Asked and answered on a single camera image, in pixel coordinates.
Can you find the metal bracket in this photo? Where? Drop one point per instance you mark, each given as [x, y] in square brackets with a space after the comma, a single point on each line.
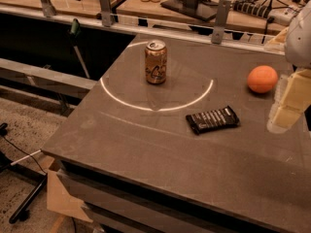
[220, 21]
[48, 8]
[106, 13]

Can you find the black floor stand leg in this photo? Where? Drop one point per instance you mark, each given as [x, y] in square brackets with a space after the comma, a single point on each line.
[22, 213]

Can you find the left metal bracket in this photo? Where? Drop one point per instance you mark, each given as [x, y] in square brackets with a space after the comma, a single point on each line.
[48, 8]

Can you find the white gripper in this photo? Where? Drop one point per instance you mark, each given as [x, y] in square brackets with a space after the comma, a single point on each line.
[300, 39]

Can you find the right metal bracket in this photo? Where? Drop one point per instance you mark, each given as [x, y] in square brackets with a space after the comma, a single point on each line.
[220, 21]

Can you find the black snack bar wrapper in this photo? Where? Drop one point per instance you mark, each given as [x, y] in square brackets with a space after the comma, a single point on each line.
[213, 120]

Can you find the orange soda can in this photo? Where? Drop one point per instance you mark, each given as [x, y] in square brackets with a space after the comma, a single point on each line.
[155, 61]

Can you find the tan cardboard piece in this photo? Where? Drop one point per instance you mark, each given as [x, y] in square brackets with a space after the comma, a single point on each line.
[60, 201]

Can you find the orange fruit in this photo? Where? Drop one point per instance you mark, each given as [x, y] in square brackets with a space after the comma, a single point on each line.
[262, 79]

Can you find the black and white power strip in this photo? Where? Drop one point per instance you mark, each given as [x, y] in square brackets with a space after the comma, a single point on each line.
[282, 17]

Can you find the black monitor stand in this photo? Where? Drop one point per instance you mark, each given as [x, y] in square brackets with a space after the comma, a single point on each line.
[192, 8]

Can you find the middle metal bracket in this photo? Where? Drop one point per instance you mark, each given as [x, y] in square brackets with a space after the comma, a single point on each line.
[106, 13]

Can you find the metal rail bar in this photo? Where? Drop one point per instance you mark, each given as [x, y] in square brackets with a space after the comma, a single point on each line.
[45, 78]

